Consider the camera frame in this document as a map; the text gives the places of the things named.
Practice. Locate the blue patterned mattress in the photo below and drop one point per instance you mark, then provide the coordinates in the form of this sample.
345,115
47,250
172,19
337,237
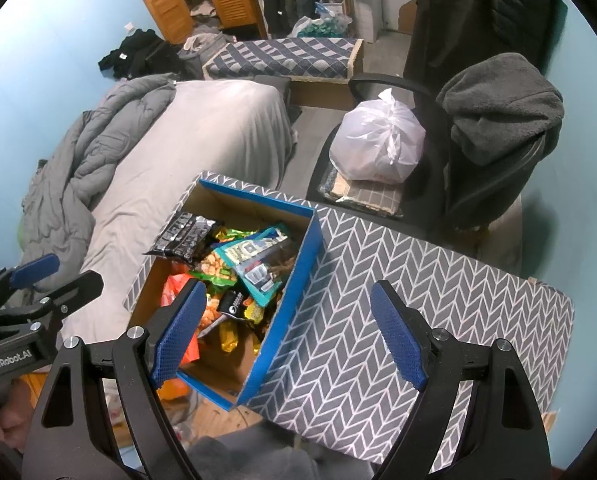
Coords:
278,55

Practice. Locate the grey duvet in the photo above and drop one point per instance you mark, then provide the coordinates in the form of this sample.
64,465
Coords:
93,150

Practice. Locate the black office chair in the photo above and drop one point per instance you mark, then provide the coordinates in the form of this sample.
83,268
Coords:
378,81

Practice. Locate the bed with grey sheet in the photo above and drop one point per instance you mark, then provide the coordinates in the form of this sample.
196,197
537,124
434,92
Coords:
203,135

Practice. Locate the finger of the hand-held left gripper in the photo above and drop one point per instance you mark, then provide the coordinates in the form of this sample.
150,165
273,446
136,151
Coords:
33,269
73,292

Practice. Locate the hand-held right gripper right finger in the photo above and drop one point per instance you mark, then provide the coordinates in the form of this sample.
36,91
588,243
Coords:
398,335

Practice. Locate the large black snack bag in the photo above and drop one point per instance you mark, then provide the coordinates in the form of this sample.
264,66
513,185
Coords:
183,235

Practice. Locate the large orange snack bag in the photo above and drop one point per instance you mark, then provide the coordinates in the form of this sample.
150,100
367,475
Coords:
173,290

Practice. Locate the teal plastic bag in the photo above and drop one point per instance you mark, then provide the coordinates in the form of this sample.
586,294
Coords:
323,27

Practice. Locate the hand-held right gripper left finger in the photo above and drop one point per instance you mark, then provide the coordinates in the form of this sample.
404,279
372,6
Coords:
178,332

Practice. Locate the black clothes pile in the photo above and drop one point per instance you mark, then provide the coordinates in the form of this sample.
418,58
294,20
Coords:
133,55

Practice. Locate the green snack bag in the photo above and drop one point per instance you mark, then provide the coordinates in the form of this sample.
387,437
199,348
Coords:
233,233

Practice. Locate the black puffer jacket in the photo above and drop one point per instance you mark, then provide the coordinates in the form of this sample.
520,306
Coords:
478,5

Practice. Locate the person's grey trousers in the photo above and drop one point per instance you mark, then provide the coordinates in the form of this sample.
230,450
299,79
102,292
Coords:
258,460

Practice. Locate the grey clothes pile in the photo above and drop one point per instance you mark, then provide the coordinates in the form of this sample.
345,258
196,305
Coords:
203,42

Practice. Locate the grey checked seat cushion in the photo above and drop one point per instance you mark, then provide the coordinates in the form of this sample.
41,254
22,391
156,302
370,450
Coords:
373,195

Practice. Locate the white plastic bag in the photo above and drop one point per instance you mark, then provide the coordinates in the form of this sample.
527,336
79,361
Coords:
378,140

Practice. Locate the blue cardboard box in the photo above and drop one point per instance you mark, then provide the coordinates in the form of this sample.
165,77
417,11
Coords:
288,320

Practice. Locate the orange packet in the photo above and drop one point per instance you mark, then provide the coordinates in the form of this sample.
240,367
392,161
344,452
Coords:
173,390

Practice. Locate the grey fleece jacket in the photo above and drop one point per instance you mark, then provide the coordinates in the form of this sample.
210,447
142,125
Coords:
498,105

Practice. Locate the person's left hand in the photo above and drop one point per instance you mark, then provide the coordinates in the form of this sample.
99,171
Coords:
13,410

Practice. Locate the yellow orange snack bag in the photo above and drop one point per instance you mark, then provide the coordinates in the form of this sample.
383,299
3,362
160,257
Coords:
218,267

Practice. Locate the small black yellow snack packet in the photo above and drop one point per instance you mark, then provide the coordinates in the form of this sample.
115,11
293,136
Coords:
236,305

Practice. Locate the teal snack packet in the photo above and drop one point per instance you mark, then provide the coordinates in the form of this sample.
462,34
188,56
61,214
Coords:
248,250
261,280

